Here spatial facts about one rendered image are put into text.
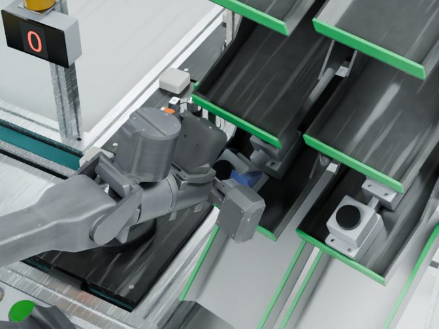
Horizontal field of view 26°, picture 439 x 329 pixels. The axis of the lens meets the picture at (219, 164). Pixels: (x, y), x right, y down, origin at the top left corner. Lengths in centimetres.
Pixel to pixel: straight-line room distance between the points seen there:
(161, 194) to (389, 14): 32
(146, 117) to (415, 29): 30
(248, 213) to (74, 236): 20
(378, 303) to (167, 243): 37
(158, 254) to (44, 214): 52
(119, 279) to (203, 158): 44
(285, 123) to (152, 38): 102
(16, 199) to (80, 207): 69
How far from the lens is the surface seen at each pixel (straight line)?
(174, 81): 178
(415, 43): 99
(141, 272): 147
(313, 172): 122
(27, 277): 151
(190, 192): 109
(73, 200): 101
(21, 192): 170
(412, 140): 110
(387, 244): 120
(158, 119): 103
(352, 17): 101
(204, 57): 187
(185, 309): 150
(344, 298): 134
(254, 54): 118
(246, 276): 137
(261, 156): 120
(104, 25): 216
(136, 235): 150
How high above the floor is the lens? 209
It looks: 43 degrees down
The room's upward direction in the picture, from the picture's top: straight up
